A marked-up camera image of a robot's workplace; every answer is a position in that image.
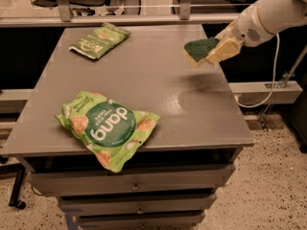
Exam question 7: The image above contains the black chair base with caster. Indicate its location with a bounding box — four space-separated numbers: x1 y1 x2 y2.
0 156 26 210

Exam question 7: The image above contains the top drawer with knob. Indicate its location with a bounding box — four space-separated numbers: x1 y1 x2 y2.
29 164 235 196

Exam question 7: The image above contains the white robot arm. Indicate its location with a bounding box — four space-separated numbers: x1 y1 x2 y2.
206 0 307 64

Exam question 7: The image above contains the grey metal railing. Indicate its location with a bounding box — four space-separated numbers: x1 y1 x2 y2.
0 0 238 28

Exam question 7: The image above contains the bottom drawer with knob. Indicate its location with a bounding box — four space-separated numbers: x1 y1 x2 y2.
78 211 205 230

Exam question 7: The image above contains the light green dang chips bag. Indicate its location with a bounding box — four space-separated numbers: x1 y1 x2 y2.
56 91 160 173

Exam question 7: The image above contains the green and yellow sponge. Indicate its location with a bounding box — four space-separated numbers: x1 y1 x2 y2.
183 37 220 68

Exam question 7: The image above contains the middle drawer with knob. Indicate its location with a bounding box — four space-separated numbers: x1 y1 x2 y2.
59 194 216 217

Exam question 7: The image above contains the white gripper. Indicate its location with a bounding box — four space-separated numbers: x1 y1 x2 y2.
206 3 274 64

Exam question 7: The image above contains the white cable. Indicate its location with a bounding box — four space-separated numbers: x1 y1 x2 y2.
236 33 281 109

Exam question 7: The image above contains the dark green jalapeno chip bag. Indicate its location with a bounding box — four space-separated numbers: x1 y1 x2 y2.
69 23 130 60

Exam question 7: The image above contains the drawer with knob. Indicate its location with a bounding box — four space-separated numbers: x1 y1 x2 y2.
78 211 205 230
59 194 216 217
29 164 235 196

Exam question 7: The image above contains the grey drawer cabinet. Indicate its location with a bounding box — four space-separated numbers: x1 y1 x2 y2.
3 25 252 230

